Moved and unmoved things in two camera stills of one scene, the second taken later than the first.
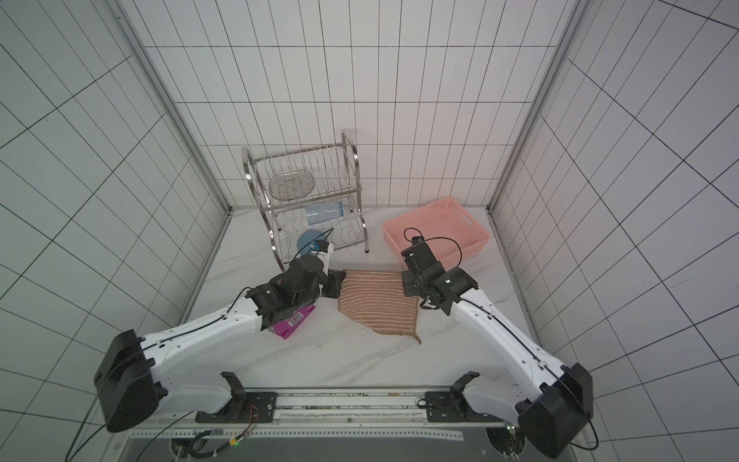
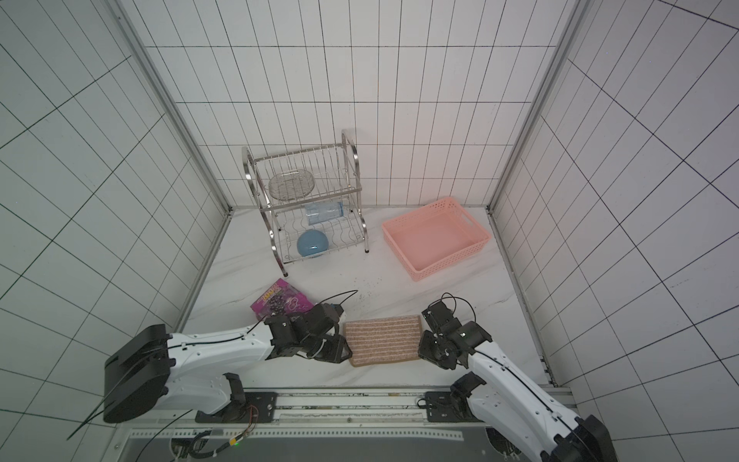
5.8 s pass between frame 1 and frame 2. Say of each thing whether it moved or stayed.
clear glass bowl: stayed
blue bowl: stayed
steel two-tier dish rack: stayed
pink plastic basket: stayed
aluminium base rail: stayed
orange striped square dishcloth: moved
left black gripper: moved
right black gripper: moved
